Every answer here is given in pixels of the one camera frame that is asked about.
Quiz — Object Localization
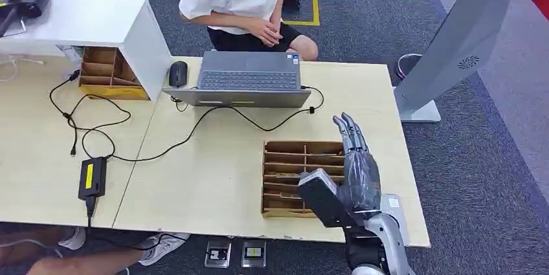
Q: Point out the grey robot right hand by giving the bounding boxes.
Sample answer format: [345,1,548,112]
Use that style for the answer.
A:
[332,112,382,214]

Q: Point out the wooden card box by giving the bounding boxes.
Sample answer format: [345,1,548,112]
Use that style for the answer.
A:
[78,46,150,102]
[260,140,349,219]

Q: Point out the floor socket plate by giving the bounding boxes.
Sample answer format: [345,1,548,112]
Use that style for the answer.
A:
[240,239,267,269]
[204,238,233,269]

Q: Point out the grey laptop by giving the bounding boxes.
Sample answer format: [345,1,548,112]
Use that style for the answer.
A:
[162,51,312,109]

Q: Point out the grey kiosk stand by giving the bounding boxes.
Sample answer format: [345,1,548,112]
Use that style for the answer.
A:
[394,0,549,124]

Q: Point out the black computer mouse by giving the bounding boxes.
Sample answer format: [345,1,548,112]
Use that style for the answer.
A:
[168,60,189,89]

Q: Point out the red barrier ribbon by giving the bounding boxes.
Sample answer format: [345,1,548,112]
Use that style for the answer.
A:
[530,0,549,22]

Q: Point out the black power adapter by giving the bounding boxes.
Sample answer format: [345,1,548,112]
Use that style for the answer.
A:
[77,156,108,202]

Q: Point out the person with white shoes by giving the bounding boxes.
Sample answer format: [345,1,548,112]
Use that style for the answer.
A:
[0,225,191,275]

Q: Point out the white desktop cabinet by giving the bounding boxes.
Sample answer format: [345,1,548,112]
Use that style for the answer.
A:
[0,0,173,102]

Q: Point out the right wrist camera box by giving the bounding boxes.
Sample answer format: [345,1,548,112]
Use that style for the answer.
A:
[297,168,359,229]

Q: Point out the black laptop power cable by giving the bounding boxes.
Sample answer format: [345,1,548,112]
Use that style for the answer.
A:
[80,85,326,163]

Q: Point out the thin black cable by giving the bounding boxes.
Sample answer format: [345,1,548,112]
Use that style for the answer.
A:
[49,69,133,157]

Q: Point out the white cable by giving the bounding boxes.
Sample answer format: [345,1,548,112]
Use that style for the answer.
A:
[0,55,45,83]

